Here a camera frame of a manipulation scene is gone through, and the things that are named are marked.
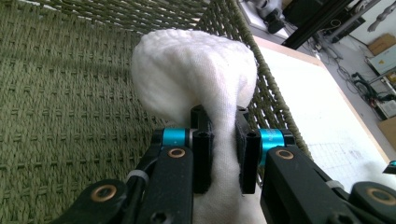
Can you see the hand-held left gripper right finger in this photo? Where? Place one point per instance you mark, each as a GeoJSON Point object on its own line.
{"type": "Point", "coordinates": [249, 161]}

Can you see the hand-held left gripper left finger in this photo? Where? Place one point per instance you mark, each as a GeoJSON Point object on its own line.
{"type": "Point", "coordinates": [202, 161]}

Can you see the white towel with egg print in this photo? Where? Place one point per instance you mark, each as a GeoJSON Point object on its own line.
{"type": "Point", "coordinates": [193, 68]}

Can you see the green woven basket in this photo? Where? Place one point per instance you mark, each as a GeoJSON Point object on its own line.
{"type": "Point", "coordinates": [62, 93]}

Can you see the cardboard box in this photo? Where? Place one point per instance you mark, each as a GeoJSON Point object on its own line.
{"type": "Point", "coordinates": [383, 43]}
{"type": "Point", "coordinates": [389, 132]}

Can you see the white equipment box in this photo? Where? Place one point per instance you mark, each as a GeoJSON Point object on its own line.
{"type": "Point", "coordinates": [384, 62]}

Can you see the white curved object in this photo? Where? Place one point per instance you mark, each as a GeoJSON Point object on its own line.
{"type": "Point", "coordinates": [381, 17]}

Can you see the black camera on stand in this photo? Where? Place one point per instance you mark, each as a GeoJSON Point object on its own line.
{"type": "Point", "coordinates": [275, 21]}

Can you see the black metal stand frame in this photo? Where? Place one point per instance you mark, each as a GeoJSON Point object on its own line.
{"type": "Point", "coordinates": [314, 21]}

